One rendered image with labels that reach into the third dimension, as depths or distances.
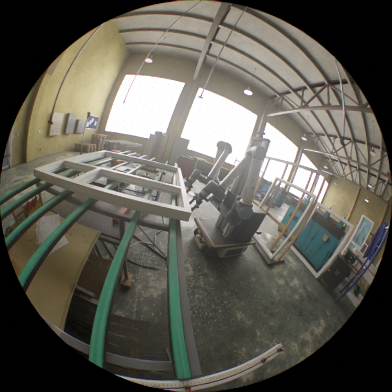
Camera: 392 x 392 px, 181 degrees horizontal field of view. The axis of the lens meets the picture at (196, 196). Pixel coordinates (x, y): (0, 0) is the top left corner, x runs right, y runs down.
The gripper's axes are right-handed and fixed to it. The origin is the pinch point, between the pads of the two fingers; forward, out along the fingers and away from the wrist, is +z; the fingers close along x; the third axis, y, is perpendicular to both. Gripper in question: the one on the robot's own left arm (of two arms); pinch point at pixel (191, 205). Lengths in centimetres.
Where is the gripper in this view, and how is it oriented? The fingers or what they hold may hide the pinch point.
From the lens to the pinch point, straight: 126.2
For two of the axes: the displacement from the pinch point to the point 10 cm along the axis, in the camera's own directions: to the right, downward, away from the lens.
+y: -7.2, -5.5, -4.2
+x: 1.3, 4.9, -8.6
